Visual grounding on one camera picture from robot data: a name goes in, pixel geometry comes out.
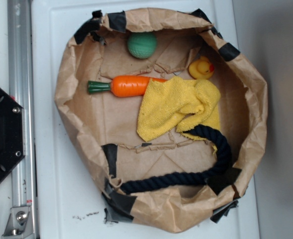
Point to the yellow towel cloth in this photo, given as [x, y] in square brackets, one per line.
[180, 104]

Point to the metal corner bracket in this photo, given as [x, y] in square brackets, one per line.
[20, 224]

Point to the brown paper bag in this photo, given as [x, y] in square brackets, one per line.
[172, 182]

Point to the white tray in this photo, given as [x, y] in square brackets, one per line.
[69, 204]

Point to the orange toy carrot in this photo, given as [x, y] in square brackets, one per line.
[123, 86]

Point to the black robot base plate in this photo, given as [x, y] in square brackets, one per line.
[11, 134]

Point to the aluminium rail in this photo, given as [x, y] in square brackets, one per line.
[24, 190]

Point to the green rubber ball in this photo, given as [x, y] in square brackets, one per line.
[142, 45]

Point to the yellow rubber duck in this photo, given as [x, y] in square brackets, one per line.
[202, 68]

